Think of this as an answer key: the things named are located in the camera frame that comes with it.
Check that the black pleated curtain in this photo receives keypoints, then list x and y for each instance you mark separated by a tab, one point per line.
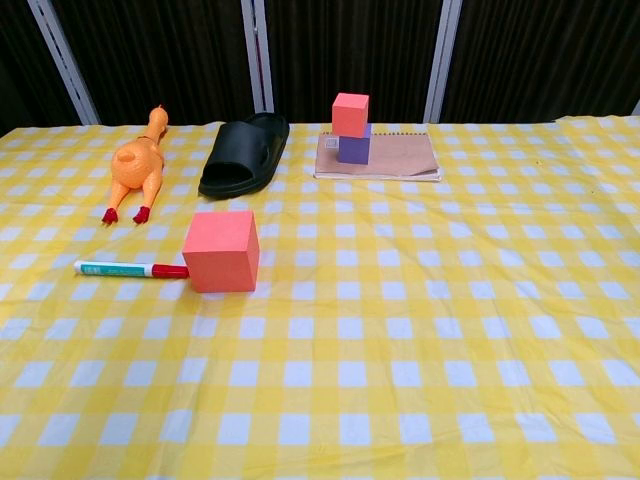
350	50

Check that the brown spiral notebook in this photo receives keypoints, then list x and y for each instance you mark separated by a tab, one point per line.
400	155

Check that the large red foam cube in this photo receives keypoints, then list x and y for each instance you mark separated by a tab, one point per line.
220	255

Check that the purple foam cube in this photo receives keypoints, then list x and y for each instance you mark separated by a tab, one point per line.
354	150

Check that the white marker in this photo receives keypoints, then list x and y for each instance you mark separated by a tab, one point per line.
115	270

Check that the orange rubber chicken toy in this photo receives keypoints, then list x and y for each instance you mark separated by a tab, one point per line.
137	165

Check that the black slide slipper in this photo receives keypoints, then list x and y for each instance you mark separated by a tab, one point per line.
250	145

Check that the small red foam cube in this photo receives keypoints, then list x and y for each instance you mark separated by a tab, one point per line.
350	115

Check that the yellow checkered tablecloth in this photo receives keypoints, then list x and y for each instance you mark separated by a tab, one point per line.
400	325

